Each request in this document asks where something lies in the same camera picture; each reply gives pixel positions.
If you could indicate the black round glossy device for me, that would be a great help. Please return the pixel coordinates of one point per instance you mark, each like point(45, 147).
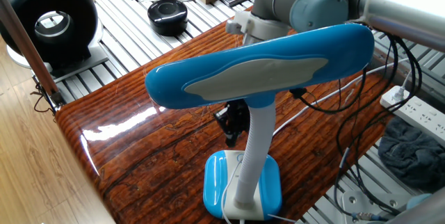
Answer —
point(167, 15)

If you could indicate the white power strip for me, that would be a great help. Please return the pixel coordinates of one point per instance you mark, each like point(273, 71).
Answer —
point(417, 112)

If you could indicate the dark grey cloth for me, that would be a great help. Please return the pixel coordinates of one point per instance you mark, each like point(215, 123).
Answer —
point(413, 154)

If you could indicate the brown wooden board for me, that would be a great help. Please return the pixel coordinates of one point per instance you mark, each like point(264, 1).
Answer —
point(156, 154)

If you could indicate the blue white desk lamp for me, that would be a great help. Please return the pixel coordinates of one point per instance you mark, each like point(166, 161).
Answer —
point(243, 78)

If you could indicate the aluminium frame post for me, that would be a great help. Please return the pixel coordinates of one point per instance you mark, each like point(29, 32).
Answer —
point(28, 46)

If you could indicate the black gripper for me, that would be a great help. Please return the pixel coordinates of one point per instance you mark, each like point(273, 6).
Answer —
point(236, 116)

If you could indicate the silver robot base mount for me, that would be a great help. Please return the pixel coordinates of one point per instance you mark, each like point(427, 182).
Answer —
point(365, 204)

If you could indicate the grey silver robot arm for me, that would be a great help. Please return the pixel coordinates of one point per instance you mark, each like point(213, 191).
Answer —
point(313, 5)

